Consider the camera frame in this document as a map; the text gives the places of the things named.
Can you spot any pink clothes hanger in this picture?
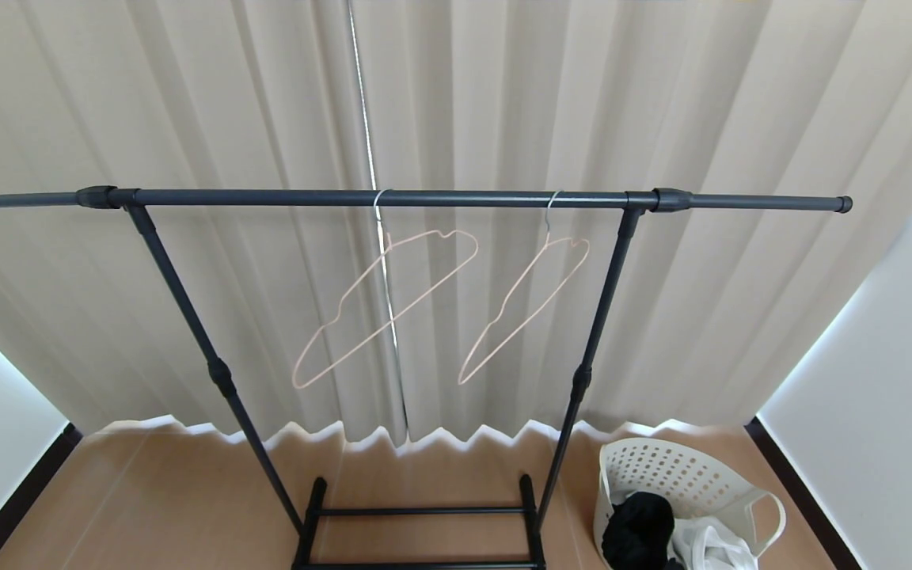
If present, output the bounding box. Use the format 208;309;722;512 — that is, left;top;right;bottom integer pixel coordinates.
292;189;480;390
457;190;591;386

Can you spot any black garment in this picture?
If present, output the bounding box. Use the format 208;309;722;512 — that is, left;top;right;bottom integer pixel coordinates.
601;491;684;570

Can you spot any black clothes rack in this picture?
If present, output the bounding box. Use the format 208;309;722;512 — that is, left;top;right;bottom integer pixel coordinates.
0;186;853;570

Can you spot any white laundry basket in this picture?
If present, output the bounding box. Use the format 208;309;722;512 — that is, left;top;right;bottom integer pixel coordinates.
592;437;788;570

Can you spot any beige curtain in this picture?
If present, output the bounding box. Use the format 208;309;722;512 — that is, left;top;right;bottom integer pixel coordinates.
0;0;912;446

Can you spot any white garment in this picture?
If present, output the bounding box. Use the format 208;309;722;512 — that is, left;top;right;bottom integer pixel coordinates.
670;516;760;570

